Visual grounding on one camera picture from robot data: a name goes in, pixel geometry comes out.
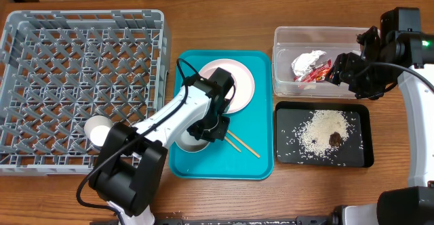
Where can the white cup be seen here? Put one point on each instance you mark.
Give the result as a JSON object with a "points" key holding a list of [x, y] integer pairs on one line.
{"points": [[97, 129]]}

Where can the rice pile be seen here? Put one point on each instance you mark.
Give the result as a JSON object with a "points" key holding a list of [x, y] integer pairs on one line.
{"points": [[303, 137]]}

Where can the clear plastic bin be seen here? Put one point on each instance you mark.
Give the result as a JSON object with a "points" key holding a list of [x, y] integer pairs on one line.
{"points": [[292, 41]]}

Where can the grey bowl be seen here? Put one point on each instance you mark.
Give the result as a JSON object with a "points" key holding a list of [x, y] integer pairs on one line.
{"points": [[188, 143]]}

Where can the black waste tray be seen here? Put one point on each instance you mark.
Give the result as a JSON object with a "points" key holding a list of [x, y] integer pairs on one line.
{"points": [[358, 108]]}

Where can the grey dishwasher rack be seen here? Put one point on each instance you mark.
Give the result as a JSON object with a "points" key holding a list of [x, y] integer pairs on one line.
{"points": [[59, 68]]}

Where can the wooden chopstick right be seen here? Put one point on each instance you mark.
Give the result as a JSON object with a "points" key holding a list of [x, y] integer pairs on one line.
{"points": [[243, 144]]}

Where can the wooden chopstick left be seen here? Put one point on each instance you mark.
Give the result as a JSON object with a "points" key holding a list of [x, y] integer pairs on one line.
{"points": [[232, 144]]}

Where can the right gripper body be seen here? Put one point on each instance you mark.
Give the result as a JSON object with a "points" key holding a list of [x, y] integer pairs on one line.
{"points": [[370, 83]]}

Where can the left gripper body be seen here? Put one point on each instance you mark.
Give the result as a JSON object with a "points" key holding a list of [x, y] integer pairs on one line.
{"points": [[206, 132]]}

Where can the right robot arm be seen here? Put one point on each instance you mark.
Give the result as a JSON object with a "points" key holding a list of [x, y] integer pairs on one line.
{"points": [[396, 54]]}

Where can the teal serving tray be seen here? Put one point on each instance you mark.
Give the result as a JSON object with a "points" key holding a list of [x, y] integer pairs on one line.
{"points": [[253, 125]]}

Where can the large white plate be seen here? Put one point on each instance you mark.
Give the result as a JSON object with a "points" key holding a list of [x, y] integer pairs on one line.
{"points": [[243, 80]]}

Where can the brown food scrap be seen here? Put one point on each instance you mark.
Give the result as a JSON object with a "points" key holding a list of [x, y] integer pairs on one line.
{"points": [[335, 140]]}

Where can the wooden chopstick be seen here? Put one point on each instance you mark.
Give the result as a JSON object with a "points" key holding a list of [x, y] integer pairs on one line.
{"points": [[243, 144], [232, 144]]}

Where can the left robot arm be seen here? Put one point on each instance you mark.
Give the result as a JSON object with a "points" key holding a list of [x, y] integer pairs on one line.
{"points": [[129, 166]]}

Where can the red snack wrapper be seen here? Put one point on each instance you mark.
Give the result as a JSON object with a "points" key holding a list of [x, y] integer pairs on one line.
{"points": [[311, 67]]}

